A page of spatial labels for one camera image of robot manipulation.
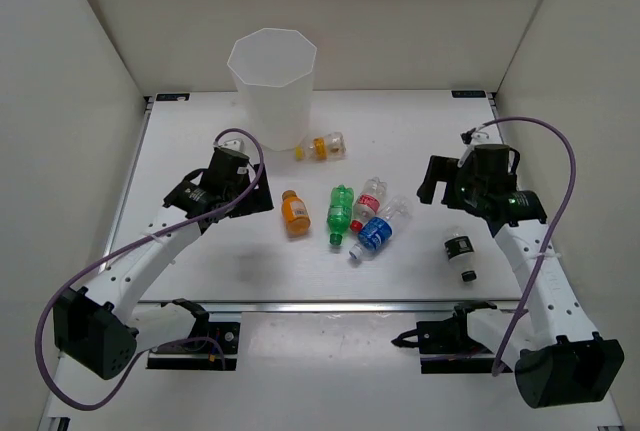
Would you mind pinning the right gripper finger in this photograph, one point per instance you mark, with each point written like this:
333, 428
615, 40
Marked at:
432, 191
441, 169

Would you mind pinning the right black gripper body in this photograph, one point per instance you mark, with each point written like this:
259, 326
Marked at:
468, 186

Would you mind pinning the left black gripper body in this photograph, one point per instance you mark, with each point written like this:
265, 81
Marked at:
236, 191

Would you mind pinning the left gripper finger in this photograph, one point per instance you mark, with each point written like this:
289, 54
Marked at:
256, 180
256, 201

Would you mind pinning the clear bottle blue label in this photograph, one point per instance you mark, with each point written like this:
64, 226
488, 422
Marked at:
390, 221

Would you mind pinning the clear bottle black label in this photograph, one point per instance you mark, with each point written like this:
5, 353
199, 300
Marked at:
460, 253

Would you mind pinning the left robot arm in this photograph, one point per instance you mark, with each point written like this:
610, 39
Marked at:
97, 324

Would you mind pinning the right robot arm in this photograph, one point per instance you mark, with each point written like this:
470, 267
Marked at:
560, 358

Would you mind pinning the white octagonal plastic bin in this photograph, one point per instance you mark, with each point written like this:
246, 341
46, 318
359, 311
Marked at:
273, 71

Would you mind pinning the orange plastic bottle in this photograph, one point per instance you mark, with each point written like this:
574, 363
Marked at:
295, 214

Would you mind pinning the clear bottle red label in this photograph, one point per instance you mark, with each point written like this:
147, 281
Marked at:
368, 203

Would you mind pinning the clear bottle yellow cap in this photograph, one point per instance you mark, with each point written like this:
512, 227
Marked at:
323, 148

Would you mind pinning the green plastic bottle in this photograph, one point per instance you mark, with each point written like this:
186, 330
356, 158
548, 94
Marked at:
339, 215

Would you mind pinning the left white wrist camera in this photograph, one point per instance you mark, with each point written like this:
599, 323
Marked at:
236, 144

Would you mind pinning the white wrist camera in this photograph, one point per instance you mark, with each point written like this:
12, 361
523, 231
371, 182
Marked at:
236, 144
475, 137

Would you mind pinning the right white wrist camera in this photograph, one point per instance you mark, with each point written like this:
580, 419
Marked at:
475, 137

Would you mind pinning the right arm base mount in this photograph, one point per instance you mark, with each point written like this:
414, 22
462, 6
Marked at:
445, 346

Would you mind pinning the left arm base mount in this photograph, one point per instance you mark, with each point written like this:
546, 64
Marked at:
221, 354

